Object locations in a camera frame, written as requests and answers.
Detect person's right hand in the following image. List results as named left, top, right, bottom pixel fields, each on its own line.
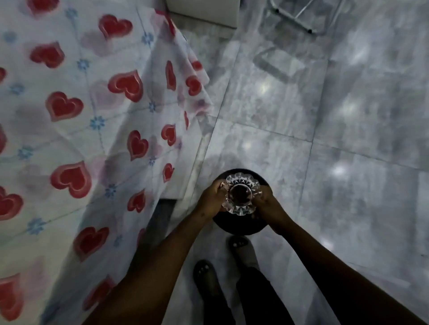
left=252, top=185, right=289, bottom=232

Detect person's left hand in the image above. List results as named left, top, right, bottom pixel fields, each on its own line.
left=195, top=179, right=230, bottom=221

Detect clear cut glass vase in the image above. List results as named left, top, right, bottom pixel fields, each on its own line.
left=221, top=172, right=263, bottom=217

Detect person's left forearm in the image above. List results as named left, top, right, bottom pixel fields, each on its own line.
left=81, top=209, right=213, bottom=325

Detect person's right forearm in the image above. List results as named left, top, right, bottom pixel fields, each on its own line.
left=268, top=216, right=429, bottom=325

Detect round black stool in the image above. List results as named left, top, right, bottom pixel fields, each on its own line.
left=212, top=168, right=273, bottom=236

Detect person's black trousers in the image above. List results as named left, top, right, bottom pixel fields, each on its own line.
left=208, top=266, right=295, bottom=325

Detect white heart print tablecloth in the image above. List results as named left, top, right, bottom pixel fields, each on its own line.
left=0, top=0, right=212, bottom=325

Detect metal frame stand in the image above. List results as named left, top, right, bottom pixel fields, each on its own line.
left=268, top=0, right=346, bottom=35

